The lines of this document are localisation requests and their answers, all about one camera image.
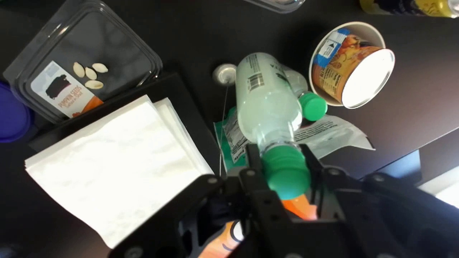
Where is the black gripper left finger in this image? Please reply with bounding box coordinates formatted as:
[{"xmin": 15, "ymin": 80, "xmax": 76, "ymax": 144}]
[{"xmin": 174, "ymin": 141, "xmax": 299, "ymax": 258}]

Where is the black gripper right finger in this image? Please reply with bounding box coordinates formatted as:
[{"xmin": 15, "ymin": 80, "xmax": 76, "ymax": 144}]
[{"xmin": 300, "ymin": 141, "xmax": 418, "ymax": 258}]

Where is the white bottle with green cap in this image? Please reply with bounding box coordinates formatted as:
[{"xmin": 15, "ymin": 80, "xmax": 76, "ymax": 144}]
[{"xmin": 234, "ymin": 50, "xmax": 313, "ymax": 200}]

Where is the small clear bottle green cap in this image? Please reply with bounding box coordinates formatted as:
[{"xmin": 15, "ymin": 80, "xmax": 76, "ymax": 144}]
[{"xmin": 281, "ymin": 65, "xmax": 330, "ymax": 123}]

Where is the small white round cap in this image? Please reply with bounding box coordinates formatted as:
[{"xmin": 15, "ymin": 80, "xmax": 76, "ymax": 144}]
[{"xmin": 211, "ymin": 61, "xmax": 238, "ymax": 87}]

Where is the orange instant noodle cup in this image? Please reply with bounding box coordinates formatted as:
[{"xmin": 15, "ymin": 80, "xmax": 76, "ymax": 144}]
[{"xmin": 307, "ymin": 19, "xmax": 398, "ymax": 111}]

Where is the white folded towel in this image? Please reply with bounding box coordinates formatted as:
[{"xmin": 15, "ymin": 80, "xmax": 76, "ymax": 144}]
[{"xmin": 23, "ymin": 93, "xmax": 215, "ymax": 250}]

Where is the clear plastic food container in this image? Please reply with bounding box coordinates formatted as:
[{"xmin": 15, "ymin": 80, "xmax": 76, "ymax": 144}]
[{"xmin": 243, "ymin": 0, "xmax": 307, "ymax": 14}]

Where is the clear plastic seed box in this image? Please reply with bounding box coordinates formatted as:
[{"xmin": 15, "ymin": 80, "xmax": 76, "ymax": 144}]
[{"xmin": 2, "ymin": 0, "xmax": 165, "ymax": 124}]

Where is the dark jar with yellow label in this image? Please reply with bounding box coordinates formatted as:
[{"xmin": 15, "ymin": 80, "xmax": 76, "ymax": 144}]
[{"xmin": 359, "ymin": 0, "xmax": 459, "ymax": 19}]

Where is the purple round lid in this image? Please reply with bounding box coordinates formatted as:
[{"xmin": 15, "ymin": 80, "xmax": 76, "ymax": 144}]
[{"xmin": 0, "ymin": 78, "xmax": 35, "ymax": 144}]

